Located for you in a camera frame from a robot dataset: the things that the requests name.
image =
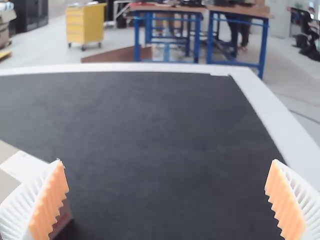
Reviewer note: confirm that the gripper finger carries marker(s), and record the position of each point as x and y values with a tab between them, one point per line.
297	207
22	215

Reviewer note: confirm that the black mat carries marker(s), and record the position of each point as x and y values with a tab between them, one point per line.
150	137

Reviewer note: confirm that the black bags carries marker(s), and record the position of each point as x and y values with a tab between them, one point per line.
310	50

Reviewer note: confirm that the person's legs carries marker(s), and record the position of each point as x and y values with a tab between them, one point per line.
172	27
241	32

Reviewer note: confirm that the person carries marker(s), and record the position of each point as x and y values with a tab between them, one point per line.
311	22

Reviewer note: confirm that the brown board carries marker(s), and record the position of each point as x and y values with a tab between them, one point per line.
117	55

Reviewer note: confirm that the yellow wheeled cart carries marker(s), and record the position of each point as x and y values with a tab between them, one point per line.
82	25

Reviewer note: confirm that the black cabinet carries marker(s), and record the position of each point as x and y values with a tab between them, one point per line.
32	13

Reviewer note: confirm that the blue frame workbench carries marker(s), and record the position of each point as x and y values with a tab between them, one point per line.
263	37
143	32

